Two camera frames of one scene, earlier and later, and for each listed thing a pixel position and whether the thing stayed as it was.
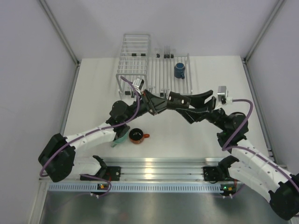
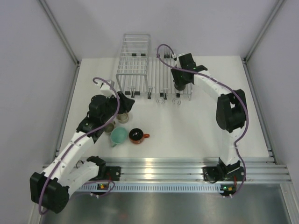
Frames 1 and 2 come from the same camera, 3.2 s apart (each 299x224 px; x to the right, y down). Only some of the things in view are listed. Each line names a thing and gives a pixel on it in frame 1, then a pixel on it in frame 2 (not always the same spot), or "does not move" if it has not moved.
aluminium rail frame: x=146 y=169 does not move
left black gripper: x=153 y=104 to x=125 y=103
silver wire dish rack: x=161 y=79 does not move
